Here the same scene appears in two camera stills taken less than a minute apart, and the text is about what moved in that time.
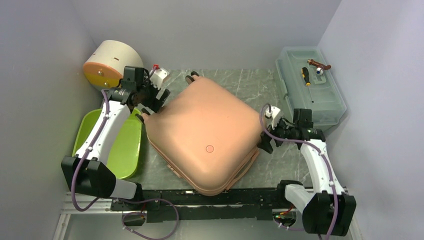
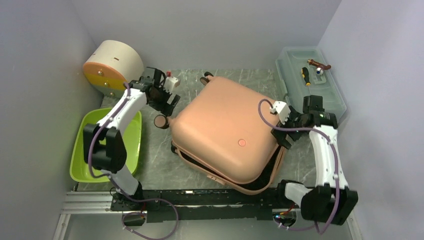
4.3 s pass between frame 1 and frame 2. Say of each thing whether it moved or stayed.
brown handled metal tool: stayed
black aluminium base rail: stayed
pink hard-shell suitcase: moved
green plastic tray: stayed
